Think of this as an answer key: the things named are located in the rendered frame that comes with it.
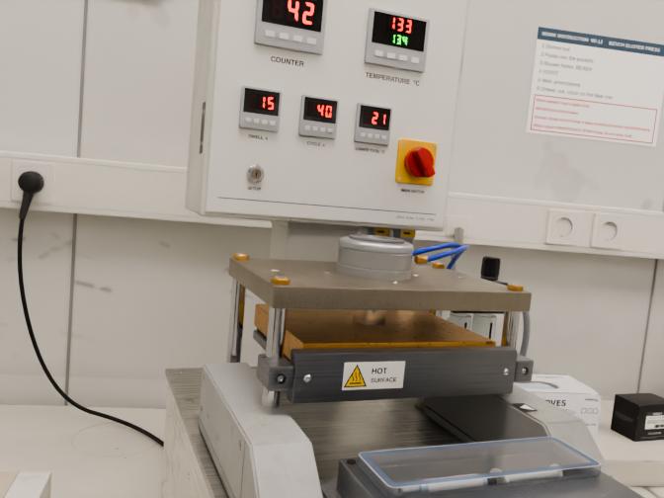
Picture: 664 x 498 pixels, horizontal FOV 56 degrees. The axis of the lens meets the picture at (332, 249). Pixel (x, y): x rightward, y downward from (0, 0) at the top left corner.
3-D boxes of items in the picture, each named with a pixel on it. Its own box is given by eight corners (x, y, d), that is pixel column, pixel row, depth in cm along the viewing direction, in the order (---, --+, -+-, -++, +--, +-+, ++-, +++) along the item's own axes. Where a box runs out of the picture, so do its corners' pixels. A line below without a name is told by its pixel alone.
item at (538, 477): (386, 521, 41) (389, 488, 41) (353, 480, 46) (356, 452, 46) (601, 492, 48) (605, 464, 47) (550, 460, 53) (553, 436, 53)
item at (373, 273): (212, 323, 75) (220, 217, 74) (433, 324, 87) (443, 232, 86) (265, 390, 53) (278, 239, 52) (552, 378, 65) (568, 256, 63)
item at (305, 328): (252, 338, 70) (259, 255, 69) (422, 337, 79) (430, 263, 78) (300, 387, 55) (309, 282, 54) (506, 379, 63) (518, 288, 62)
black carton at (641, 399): (609, 429, 116) (614, 393, 115) (645, 427, 119) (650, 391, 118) (634, 442, 111) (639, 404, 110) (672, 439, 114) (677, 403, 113)
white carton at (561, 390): (456, 406, 121) (459, 370, 120) (562, 409, 125) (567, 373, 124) (481, 432, 109) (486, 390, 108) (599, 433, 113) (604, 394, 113)
